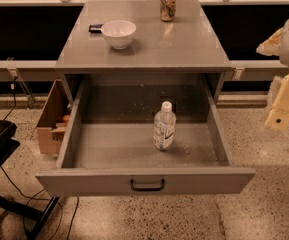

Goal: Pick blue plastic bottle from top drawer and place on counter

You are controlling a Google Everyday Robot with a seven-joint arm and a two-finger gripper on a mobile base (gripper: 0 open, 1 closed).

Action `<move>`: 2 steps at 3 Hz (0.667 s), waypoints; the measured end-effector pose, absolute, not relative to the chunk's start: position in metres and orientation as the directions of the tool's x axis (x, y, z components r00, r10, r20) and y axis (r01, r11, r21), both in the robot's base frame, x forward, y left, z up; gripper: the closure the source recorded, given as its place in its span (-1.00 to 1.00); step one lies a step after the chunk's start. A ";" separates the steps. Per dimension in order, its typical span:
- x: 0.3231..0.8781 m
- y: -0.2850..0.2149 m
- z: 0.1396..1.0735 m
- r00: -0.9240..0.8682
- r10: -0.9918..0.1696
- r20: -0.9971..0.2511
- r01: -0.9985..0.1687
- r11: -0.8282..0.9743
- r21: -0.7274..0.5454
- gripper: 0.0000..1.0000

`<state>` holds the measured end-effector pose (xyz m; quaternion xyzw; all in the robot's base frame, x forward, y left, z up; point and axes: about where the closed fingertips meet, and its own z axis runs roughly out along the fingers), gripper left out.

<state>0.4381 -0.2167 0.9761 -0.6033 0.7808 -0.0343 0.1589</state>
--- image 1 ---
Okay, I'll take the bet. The small black rectangular object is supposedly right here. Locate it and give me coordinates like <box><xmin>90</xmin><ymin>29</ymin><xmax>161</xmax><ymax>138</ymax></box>
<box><xmin>89</xmin><ymin>24</ymin><xmax>102</xmax><ymax>33</ymax></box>

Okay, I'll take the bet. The clear plastic water bottle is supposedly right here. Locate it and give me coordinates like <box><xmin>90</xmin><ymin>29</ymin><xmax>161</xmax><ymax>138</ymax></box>
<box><xmin>153</xmin><ymin>101</ymin><xmax>176</xmax><ymax>151</ymax></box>

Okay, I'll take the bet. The gold drink can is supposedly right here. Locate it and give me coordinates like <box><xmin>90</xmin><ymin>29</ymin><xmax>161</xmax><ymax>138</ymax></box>
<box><xmin>160</xmin><ymin>0</ymin><xmax>176</xmax><ymax>22</ymax></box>

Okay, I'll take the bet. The white ceramic bowl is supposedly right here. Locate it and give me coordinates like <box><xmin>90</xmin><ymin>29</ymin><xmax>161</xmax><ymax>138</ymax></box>
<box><xmin>101</xmin><ymin>20</ymin><xmax>137</xmax><ymax>49</ymax></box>

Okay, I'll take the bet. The black drawer handle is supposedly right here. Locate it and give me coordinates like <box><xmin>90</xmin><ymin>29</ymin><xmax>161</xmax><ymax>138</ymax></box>
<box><xmin>130</xmin><ymin>179</ymin><xmax>165</xmax><ymax>192</ymax></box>

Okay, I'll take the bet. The black floor cable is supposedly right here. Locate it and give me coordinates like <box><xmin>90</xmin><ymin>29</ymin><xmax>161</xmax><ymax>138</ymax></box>
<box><xmin>0</xmin><ymin>163</ymin><xmax>80</xmax><ymax>240</ymax></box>

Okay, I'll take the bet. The grey open drawer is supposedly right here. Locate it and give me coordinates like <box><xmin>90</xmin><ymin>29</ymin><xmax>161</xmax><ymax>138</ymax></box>
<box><xmin>37</xmin><ymin>74</ymin><xmax>255</xmax><ymax>197</ymax></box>

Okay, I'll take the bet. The grey cabinet counter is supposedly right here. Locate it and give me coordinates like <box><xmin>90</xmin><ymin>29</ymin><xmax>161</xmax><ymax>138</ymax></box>
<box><xmin>56</xmin><ymin>0</ymin><xmax>231</xmax><ymax>101</ymax></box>

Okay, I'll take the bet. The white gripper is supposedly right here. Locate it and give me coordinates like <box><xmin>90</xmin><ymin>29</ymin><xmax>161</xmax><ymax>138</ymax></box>
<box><xmin>256</xmin><ymin>28</ymin><xmax>289</xmax><ymax>131</ymax></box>

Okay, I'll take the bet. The black chair frame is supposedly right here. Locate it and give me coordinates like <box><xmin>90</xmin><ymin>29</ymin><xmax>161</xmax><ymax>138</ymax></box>
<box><xmin>0</xmin><ymin>93</ymin><xmax>60</xmax><ymax>240</ymax></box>

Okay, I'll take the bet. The cardboard box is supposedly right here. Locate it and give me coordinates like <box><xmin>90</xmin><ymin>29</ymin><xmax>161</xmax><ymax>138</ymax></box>
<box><xmin>36</xmin><ymin>80</ymin><xmax>69</xmax><ymax>155</ymax></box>

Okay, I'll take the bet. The orange fruit in box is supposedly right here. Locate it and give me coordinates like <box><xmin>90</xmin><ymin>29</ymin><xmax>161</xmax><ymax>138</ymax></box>
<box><xmin>62</xmin><ymin>114</ymin><xmax>70</xmax><ymax>123</ymax></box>

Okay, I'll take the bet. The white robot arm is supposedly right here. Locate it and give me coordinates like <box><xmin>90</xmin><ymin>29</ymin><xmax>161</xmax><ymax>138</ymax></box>
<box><xmin>256</xmin><ymin>19</ymin><xmax>289</xmax><ymax>131</ymax></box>

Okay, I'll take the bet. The grey horizontal rail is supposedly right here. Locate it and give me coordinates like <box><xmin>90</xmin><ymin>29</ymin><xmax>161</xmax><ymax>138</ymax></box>
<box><xmin>0</xmin><ymin>60</ymin><xmax>58</xmax><ymax>82</ymax></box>

